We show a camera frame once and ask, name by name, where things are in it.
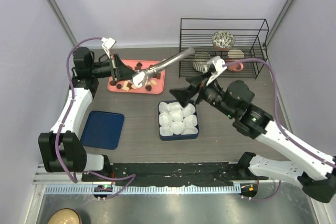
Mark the beige bowl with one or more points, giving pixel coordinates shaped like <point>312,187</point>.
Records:
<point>65,216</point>

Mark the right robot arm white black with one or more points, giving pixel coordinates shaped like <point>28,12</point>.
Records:
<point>309,169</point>

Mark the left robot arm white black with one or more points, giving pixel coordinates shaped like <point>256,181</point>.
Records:
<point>61,149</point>

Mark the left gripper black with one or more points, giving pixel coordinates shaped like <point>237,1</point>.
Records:
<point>122,72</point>

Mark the pink plastic tray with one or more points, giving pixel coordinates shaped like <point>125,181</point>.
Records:
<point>125,86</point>

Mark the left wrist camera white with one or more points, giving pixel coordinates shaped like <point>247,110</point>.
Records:
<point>107,44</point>

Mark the pink mug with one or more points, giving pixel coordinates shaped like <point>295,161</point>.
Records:
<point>236,62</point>

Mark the dark round chocolate piece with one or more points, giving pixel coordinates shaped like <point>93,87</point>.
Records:
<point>148,87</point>

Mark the patterned ceramic bowl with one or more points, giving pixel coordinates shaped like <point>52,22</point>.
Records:
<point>223,40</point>

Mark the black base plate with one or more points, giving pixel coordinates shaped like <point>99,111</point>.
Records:
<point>209,174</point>

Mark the striped grey mug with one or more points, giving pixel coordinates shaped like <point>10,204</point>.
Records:
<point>200,62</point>

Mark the white cable chain strip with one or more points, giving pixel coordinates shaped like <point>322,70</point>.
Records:
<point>96,189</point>

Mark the metal tongs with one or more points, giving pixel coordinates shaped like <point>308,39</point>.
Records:
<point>142,77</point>

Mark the dark blue box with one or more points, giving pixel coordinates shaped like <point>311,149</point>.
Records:
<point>179,137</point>

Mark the white paper cupcake liner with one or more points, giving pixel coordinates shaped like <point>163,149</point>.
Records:
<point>163,107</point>
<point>188,110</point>
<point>177,127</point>
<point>165,131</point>
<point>173,106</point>
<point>189,131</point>
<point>165,119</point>
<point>190,121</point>
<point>176,116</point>

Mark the dark blue box lid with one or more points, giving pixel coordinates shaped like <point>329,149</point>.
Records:
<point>102,130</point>

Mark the black wire rack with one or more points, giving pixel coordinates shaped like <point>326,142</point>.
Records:
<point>251,36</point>

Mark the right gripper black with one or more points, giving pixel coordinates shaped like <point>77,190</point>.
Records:
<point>184,95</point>

